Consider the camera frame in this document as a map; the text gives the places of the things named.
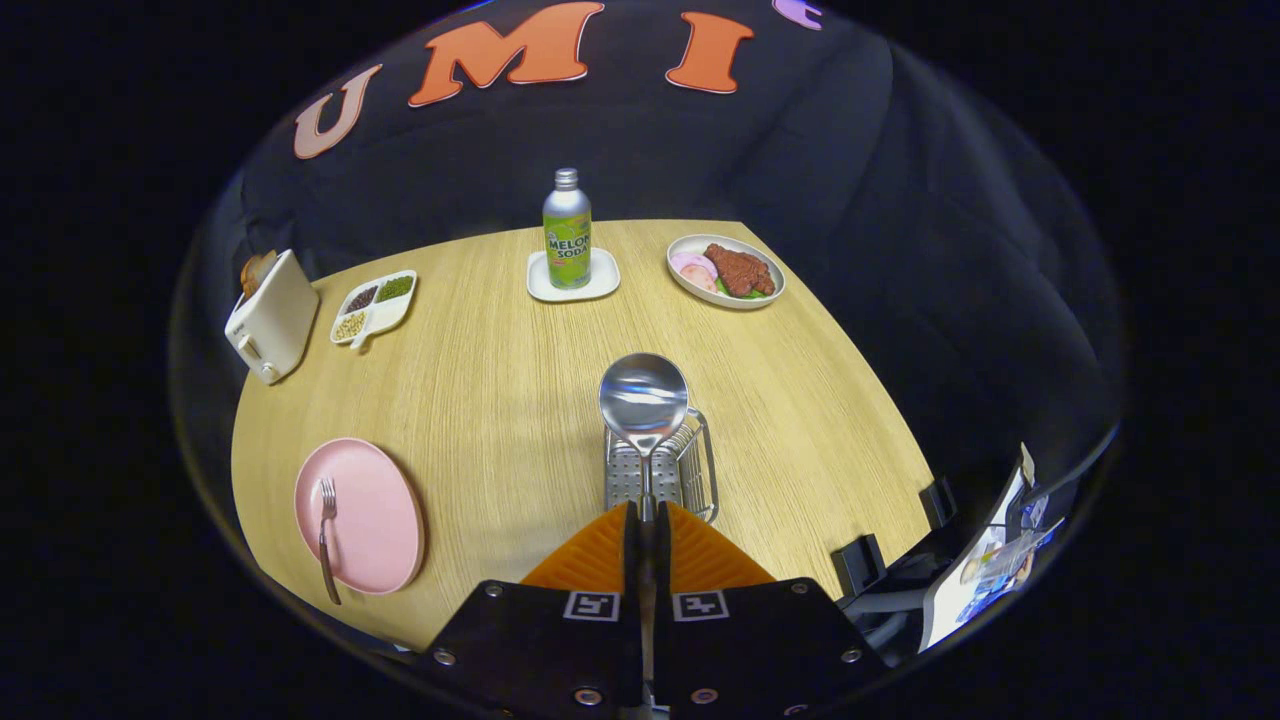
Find green soda bottle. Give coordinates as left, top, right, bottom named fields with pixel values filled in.
left=542, top=167, right=593, bottom=291

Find white toaster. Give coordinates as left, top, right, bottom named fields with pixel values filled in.
left=224, top=249, right=321, bottom=386

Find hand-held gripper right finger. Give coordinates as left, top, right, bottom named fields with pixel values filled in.
left=652, top=502, right=891, bottom=720

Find white divided dish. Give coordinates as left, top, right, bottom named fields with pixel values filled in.
left=329, top=269, right=419, bottom=351

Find black clamp block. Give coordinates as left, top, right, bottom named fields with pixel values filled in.
left=920, top=478, right=959, bottom=529
left=832, top=535, right=889, bottom=601

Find pink ham slices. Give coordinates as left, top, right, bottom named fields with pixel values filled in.
left=672, top=252, right=719, bottom=293

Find brown toast slices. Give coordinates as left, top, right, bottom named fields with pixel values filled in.
left=240, top=250, right=279, bottom=299

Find white printed sheet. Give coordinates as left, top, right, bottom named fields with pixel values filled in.
left=920, top=445, right=1066, bottom=651

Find metal wire basket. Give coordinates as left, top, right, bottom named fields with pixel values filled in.
left=603, top=408, right=721, bottom=525

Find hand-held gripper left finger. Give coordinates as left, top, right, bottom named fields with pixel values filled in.
left=415, top=502, right=647, bottom=720

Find metal spoon with wooden handle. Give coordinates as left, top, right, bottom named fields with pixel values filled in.
left=598, top=352, right=690, bottom=681

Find brown steak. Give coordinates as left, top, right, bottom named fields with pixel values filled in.
left=703, top=243, right=777, bottom=298

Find white square coaster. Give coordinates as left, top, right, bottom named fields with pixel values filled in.
left=526, top=247, right=622, bottom=304

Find white oval food plate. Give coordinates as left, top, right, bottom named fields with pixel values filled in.
left=666, top=233, right=787, bottom=311

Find black backdrop cloth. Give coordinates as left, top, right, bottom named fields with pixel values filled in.
left=195, top=0, right=1126, bottom=501

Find metal fork with wooden handle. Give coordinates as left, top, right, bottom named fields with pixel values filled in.
left=317, top=478, right=343, bottom=606

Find pink round plate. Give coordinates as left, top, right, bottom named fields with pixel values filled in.
left=293, top=437, right=427, bottom=597

